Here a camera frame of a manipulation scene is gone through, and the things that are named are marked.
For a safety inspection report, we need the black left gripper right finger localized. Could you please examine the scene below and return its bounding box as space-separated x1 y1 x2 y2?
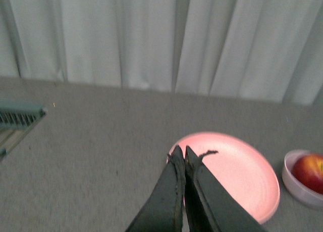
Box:
184 146 266 231

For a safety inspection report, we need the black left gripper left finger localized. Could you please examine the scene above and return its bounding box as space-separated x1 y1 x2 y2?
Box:
126 146 186 231

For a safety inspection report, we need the light pink bowl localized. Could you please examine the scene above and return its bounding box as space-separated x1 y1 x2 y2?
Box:
282 150 322 211

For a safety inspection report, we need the red yellow apple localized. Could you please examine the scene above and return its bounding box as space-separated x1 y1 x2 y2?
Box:
291 153 322 194

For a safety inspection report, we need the pink round plate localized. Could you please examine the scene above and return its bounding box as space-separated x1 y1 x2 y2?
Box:
174 132 280 224

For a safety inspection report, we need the white pleated curtain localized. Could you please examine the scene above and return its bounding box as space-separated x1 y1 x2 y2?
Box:
1 0 322 105

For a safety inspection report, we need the grey slotted metal rail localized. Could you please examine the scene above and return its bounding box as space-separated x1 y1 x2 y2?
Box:
1 99 46 160

